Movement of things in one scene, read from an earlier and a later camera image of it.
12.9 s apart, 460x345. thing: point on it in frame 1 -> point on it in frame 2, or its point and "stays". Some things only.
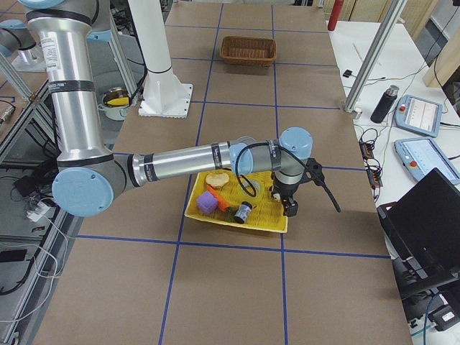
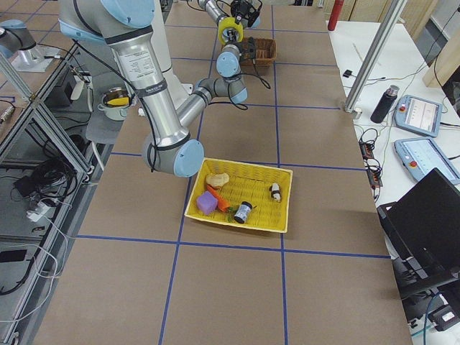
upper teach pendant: (418, 115) stays
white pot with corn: (115, 103) stays
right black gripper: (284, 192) -> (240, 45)
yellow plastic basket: (267, 212) stays
